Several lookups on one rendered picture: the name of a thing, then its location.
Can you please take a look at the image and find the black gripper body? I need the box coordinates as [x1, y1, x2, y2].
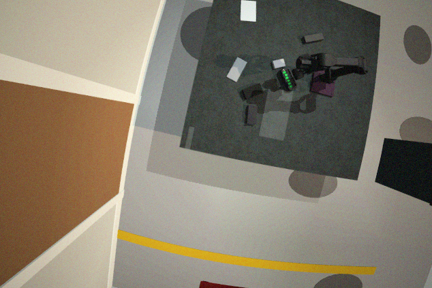
[292, 68, 315, 80]

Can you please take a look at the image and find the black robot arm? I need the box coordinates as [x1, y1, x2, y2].
[296, 52, 368, 84]

